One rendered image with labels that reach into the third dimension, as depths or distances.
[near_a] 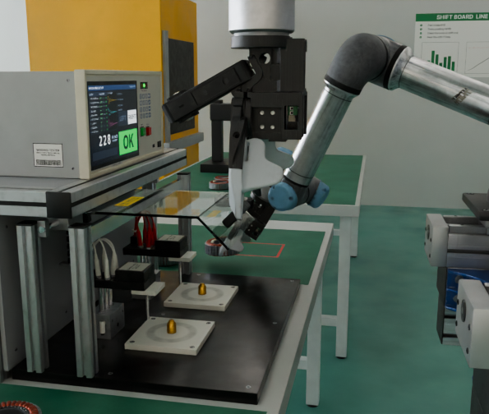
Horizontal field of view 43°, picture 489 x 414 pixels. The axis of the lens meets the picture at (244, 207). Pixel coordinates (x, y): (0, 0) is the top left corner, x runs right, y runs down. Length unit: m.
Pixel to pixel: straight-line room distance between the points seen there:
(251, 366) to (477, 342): 0.45
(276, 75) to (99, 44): 4.41
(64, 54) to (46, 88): 3.98
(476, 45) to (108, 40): 3.48
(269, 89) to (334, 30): 5.81
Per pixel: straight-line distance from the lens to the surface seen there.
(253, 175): 0.69
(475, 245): 1.43
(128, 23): 5.02
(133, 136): 1.43
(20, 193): 1.14
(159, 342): 1.30
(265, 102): 0.71
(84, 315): 1.17
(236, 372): 1.20
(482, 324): 0.95
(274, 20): 0.71
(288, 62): 0.72
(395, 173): 6.57
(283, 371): 1.26
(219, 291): 1.58
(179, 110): 0.74
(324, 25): 6.54
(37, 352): 1.24
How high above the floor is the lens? 1.31
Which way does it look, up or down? 12 degrees down
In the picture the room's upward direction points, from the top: straight up
